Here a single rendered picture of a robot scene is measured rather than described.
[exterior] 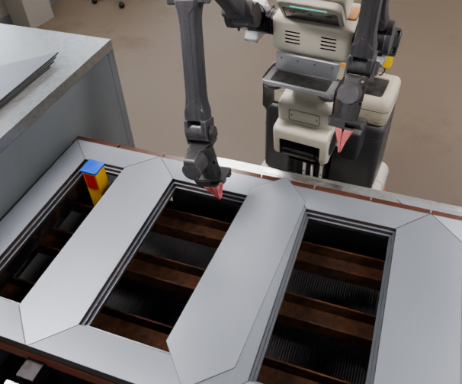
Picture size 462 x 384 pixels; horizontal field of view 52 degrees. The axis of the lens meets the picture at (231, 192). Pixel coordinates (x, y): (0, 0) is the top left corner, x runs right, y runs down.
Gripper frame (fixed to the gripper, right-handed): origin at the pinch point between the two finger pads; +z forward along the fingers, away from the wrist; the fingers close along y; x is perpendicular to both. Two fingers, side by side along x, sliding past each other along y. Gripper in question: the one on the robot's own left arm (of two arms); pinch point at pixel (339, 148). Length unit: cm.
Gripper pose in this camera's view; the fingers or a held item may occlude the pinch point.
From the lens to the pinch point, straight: 145.2
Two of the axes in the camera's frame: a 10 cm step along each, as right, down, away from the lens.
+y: 9.0, 2.8, -3.4
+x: 4.1, -2.5, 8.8
